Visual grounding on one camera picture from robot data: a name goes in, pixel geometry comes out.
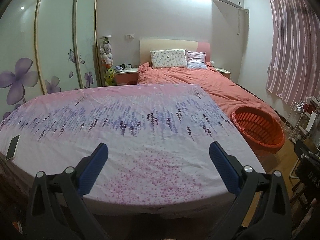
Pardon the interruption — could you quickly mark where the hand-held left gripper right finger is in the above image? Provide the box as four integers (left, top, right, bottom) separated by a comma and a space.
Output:
209, 141, 293, 240

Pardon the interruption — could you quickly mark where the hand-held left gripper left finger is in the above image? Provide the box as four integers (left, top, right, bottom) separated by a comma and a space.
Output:
25, 142, 110, 240

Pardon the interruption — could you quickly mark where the orange plastic basket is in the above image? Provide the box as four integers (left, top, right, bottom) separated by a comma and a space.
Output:
231, 106, 286, 154

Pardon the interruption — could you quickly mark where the floral pink tablecloth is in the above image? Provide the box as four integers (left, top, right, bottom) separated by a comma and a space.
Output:
0, 84, 267, 209

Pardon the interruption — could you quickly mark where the smartphone with white case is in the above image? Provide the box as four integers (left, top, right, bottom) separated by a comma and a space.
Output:
5, 134, 21, 161

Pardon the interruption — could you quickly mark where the orange duvet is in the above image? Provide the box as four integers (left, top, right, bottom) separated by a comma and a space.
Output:
137, 62, 280, 120

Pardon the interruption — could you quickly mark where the pink nightstand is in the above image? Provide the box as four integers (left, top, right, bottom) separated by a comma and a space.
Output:
115, 67, 139, 86

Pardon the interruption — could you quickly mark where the white nightstand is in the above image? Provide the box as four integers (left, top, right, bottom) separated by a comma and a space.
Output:
215, 67, 232, 81

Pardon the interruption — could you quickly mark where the column of plush toys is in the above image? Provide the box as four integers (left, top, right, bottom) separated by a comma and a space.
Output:
98, 36, 117, 87

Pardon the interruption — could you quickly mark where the striped pink pillow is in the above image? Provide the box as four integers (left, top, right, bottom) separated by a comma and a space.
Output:
185, 51, 207, 69

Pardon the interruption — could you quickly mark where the pink striped curtain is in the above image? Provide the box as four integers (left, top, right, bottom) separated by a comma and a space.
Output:
265, 0, 320, 108

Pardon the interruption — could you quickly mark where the floral white pillow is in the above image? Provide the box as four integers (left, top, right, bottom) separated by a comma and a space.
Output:
150, 49, 188, 69

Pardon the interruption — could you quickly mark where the cream and pink headboard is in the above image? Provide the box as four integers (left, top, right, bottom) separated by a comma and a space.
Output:
139, 39, 211, 67

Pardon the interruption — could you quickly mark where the wardrobe with flower doors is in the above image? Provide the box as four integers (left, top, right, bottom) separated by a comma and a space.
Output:
0, 0, 102, 120

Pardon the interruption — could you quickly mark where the white wire rack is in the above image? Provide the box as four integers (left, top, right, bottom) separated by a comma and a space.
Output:
285, 101, 308, 141

